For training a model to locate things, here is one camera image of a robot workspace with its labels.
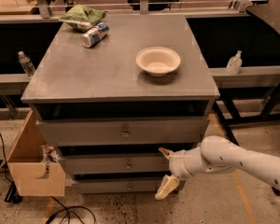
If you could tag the white sanitizer bottle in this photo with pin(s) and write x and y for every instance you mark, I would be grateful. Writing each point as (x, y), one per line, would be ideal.
(234, 63)

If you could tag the grey drawer cabinet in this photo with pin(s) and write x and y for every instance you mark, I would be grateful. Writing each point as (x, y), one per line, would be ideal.
(104, 82)

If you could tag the grey drawer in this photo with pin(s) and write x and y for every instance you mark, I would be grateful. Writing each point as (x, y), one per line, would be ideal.
(121, 185)
(100, 132)
(108, 164)

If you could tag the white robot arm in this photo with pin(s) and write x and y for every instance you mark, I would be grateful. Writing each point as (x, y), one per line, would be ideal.
(217, 155)

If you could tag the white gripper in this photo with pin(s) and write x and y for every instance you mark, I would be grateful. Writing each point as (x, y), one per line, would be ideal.
(176, 164)

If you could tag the grey side ledge left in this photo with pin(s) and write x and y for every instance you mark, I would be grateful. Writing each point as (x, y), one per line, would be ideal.
(13, 84)

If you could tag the black table leg frame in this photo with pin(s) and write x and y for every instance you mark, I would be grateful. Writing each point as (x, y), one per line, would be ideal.
(241, 106)

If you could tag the grey bottom drawer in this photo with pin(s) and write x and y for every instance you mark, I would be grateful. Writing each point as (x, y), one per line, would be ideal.
(121, 185)

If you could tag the white paper bowl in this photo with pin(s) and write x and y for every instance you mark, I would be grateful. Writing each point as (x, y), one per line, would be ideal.
(158, 61)

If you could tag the green chip bag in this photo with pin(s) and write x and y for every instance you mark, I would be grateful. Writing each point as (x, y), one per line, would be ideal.
(82, 18)

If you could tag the clear water bottle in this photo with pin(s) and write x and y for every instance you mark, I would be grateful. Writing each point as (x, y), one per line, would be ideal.
(26, 64)

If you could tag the dark table right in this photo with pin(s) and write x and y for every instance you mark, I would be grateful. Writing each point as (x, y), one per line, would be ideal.
(269, 13)

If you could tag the grey side ledge right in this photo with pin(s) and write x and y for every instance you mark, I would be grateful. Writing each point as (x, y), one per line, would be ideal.
(248, 77)

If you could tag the grey top drawer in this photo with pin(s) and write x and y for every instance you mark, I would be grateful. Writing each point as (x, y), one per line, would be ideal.
(100, 132)

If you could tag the grey side ledge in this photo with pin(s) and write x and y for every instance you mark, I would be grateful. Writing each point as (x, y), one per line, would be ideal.
(13, 84)
(248, 77)

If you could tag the blue silver soda can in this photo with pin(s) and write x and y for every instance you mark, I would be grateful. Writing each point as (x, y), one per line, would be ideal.
(95, 34)

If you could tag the snack packets in bin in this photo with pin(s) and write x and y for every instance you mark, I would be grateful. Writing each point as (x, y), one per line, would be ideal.
(49, 154)

